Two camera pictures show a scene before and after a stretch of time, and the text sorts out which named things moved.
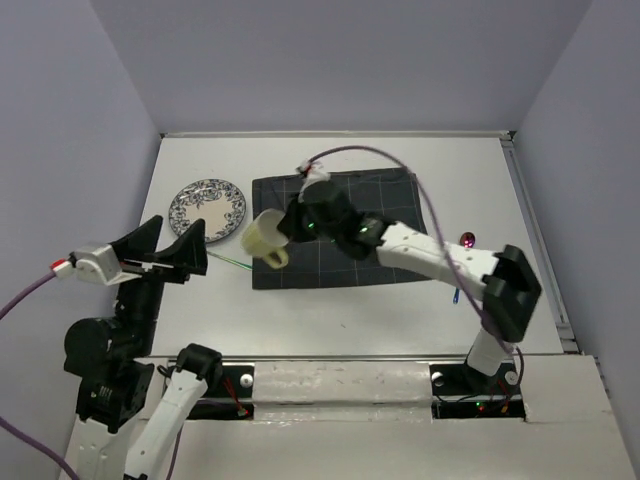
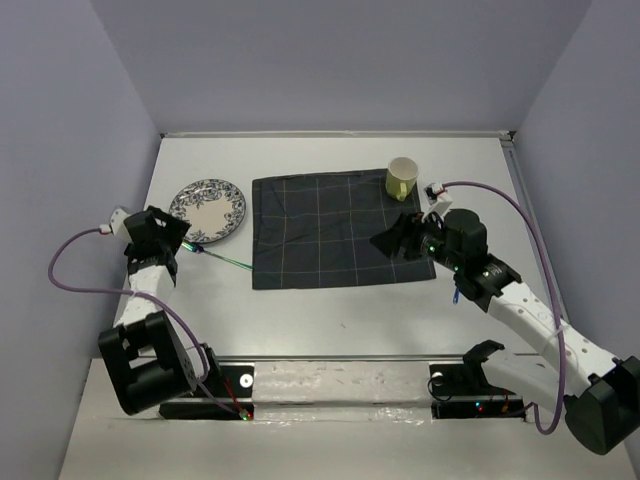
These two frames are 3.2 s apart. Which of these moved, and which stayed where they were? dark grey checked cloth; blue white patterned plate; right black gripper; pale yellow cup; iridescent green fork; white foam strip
Moved: right black gripper; pale yellow cup
Stayed: blue white patterned plate; white foam strip; dark grey checked cloth; iridescent green fork
